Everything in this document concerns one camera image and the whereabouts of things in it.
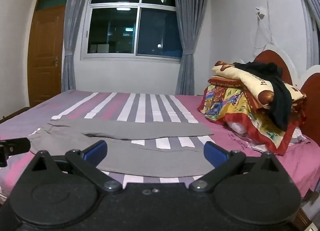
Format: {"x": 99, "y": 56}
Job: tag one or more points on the brown wooden door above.
{"x": 46, "y": 56}

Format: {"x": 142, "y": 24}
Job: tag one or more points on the grey corner curtain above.
{"x": 308, "y": 8}

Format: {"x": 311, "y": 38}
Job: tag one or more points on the white wall plug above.
{"x": 260, "y": 13}

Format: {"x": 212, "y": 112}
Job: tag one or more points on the colourful printed blanket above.
{"x": 225, "y": 101}

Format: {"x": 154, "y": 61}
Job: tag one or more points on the white pillow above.
{"x": 237, "y": 127}

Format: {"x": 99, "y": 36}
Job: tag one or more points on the cream printed blanket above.
{"x": 252, "y": 78}

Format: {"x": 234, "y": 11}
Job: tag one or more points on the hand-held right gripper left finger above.
{"x": 96, "y": 149}

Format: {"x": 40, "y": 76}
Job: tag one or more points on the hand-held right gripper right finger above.
{"x": 215, "y": 154}

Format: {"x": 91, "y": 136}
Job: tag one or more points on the striped grey pink bedsheet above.
{"x": 112, "y": 106}

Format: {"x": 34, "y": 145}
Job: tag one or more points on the sliding glass window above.
{"x": 132, "y": 21}

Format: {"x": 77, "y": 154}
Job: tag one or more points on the red and white headboard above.
{"x": 272, "y": 58}

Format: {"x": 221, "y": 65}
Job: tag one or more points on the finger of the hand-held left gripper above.
{"x": 17, "y": 145}

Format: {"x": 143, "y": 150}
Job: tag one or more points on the black garment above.
{"x": 280, "y": 96}

